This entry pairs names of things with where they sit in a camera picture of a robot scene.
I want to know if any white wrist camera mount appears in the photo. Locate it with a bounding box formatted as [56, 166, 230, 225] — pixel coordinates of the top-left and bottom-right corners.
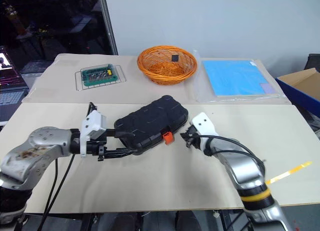
[191, 112, 219, 156]
[80, 110, 107, 158]

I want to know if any clear plastic bag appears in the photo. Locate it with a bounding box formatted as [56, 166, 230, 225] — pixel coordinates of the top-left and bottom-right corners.
[192, 49, 286, 103]

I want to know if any blue cardboard box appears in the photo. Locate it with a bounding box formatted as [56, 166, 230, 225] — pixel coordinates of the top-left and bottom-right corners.
[275, 67, 320, 111]

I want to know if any green circuit board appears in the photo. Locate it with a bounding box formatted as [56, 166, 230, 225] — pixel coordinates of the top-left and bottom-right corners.
[80, 63, 118, 88]

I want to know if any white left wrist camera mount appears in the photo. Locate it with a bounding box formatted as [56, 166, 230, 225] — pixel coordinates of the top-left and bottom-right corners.
[80, 110, 107, 158]

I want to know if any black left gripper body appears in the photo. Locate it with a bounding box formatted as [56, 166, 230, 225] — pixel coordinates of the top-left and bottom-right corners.
[86, 137, 109, 162]

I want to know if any black plastic hard case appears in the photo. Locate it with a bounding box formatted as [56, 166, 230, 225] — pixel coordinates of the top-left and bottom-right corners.
[113, 95, 190, 156]

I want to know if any blue flat board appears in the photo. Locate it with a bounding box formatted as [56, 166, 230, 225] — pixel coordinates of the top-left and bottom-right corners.
[201, 59, 281, 98]

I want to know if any yellow floor tape strip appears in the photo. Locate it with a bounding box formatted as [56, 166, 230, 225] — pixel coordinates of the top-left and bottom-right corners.
[264, 161, 313, 186]

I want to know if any open laptop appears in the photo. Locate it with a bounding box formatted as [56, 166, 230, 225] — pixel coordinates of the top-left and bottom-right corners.
[0, 46, 30, 127]

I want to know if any black chair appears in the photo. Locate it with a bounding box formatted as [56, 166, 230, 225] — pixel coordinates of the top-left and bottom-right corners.
[306, 53, 320, 73]

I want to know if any metal frame pole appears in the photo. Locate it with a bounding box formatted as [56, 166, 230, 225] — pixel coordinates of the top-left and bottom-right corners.
[96, 0, 119, 56]

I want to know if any orange wicker basket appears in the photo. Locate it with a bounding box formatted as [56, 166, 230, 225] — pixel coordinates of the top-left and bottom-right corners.
[136, 45, 199, 86]

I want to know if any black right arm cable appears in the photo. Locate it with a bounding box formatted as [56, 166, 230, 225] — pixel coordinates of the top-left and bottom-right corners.
[197, 134, 266, 165]

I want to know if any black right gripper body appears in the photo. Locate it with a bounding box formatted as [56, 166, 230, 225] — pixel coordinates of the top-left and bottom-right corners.
[188, 127, 201, 150]

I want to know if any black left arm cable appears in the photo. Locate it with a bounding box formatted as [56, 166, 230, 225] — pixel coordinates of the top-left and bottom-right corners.
[41, 153, 76, 231]

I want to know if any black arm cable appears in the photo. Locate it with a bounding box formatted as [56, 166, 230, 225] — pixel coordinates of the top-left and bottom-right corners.
[197, 134, 266, 165]
[41, 153, 76, 231]

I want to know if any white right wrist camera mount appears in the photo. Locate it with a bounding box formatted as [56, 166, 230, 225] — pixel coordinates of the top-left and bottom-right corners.
[191, 112, 219, 156]

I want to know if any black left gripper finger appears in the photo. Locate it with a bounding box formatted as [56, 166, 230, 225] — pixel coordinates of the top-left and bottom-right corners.
[103, 147, 141, 160]
[106, 128, 137, 140]

